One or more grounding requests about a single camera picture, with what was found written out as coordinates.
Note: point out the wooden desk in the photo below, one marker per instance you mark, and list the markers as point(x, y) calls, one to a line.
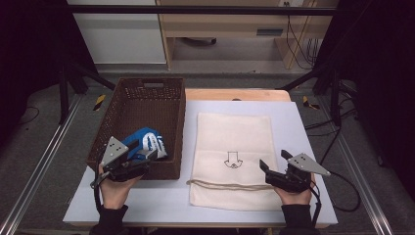
point(228, 23)

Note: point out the aluminium floor rail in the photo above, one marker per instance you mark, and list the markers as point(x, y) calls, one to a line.
point(362, 176)
point(39, 163)

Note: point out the brown woven basket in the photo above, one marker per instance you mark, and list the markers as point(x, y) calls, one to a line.
point(147, 107)

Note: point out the person's right hand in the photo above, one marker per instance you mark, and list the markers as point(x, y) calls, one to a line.
point(295, 196)

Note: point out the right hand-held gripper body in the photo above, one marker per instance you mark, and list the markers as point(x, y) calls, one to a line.
point(295, 173)

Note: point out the wooden table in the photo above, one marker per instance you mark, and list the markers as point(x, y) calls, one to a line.
point(228, 94)

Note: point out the black metal stand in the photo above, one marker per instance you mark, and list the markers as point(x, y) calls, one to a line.
point(70, 81)
point(326, 81)

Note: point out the person's left hand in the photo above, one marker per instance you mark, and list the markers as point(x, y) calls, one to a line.
point(115, 191)

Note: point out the black frame crossbar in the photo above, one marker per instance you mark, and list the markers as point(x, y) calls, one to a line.
point(195, 10)

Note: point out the white cabinet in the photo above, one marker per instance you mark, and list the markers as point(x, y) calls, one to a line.
point(120, 36)

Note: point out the black curtain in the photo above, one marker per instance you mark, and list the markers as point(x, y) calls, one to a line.
point(378, 65)
point(36, 49)

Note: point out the white table board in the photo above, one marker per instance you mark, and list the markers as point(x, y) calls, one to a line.
point(295, 124)

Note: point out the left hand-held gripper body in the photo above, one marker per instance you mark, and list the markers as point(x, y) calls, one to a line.
point(113, 151)

